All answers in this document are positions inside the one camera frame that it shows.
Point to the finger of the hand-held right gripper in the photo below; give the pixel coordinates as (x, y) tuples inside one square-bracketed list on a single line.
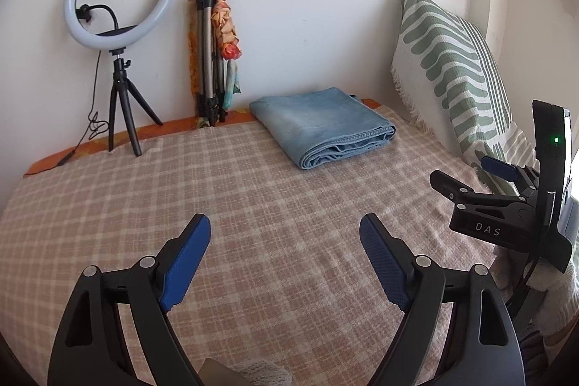
[(452, 187), (500, 166)]

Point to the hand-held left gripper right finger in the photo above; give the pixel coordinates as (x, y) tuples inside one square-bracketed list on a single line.
[(384, 264)]

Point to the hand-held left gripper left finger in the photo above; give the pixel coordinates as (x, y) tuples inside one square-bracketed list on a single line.
[(187, 259)]

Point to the light blue denim pants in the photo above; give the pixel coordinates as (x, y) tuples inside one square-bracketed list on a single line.
[(316, 119)]

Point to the person's right forearm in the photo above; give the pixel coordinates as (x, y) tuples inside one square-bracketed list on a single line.
[(561, 345)]

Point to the person's right hand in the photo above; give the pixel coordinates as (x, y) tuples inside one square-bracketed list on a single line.
[(561, 291)]

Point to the person's left hand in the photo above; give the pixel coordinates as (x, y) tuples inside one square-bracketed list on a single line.
[(264, 374)]

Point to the green striped white throw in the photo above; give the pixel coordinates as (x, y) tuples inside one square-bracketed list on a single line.
[(515, 146)]

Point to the pink checked blanket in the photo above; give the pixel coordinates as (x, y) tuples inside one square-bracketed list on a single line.
[(271, 232)]

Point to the black white patterned trousers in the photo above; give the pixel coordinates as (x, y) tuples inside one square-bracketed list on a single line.
[(531, 350)]

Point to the green striped white pillow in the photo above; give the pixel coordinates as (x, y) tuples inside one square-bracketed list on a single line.
[(443, 51)]

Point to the small black tripod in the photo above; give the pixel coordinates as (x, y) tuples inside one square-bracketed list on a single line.
[(118, 83)]

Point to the orange woven cloth strip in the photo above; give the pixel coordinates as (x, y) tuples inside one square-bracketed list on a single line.
[(193, 65)]

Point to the folded silver tripod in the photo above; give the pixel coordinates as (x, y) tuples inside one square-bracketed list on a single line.
[(206, 51)]

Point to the folded tripod with orange cloth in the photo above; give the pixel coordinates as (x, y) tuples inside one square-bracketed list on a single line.
[(226, 24)]

